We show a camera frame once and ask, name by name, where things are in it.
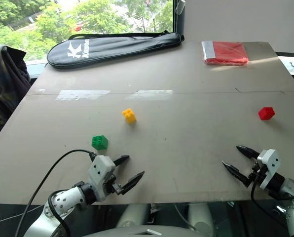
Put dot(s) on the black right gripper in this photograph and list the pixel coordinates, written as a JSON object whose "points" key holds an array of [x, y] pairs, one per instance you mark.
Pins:
{"points": [[255, 170]]}

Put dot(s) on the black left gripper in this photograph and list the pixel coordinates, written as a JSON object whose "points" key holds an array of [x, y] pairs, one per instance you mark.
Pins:
{"points": [[111, 185]]}

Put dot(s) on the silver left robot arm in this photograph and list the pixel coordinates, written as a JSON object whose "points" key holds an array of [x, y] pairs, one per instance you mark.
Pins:
{"points": [[63, 201]]}

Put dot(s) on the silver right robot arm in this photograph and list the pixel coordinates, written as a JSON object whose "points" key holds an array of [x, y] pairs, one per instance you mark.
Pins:
{"points": [[288, 197]]}

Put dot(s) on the green toy brick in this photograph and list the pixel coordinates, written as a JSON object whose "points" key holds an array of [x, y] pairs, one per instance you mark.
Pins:
{"points": [[99, 142]]}

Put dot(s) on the red toy brick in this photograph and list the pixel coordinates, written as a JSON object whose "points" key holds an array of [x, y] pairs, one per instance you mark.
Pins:
{"points": [[266, 113]]}

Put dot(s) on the yellow toy brick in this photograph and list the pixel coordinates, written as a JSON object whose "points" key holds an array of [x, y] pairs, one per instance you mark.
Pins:
{"points": [[129, 115]]}

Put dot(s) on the silver robot torso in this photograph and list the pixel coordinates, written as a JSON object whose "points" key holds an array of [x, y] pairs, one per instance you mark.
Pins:
{"points": [[147, 228]]}

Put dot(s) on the red folded plastic package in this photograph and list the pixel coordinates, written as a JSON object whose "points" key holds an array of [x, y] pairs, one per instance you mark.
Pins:
{"points": [[227, 53]]}

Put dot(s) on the black racket bag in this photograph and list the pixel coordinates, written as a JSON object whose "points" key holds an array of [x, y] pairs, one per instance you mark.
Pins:
{"points": [[112, 48]]}

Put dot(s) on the dark plaid jacket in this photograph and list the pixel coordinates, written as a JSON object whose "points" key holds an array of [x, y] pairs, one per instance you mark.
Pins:
{"points": [[6, 84]]}

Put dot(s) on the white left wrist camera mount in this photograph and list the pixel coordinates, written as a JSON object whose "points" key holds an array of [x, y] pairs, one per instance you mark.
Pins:
{"points": [[100, 170]]}

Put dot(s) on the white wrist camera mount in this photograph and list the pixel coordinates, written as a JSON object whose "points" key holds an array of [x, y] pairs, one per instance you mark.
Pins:
{"points": [[100, 170], [269, 164]]}

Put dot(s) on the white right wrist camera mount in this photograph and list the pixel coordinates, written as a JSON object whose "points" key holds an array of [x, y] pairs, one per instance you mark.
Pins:
{"points": [[269, 164]]}

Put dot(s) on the dark window frame post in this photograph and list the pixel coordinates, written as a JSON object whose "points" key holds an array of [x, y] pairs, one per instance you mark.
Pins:
{"points": [[179, 17]]}

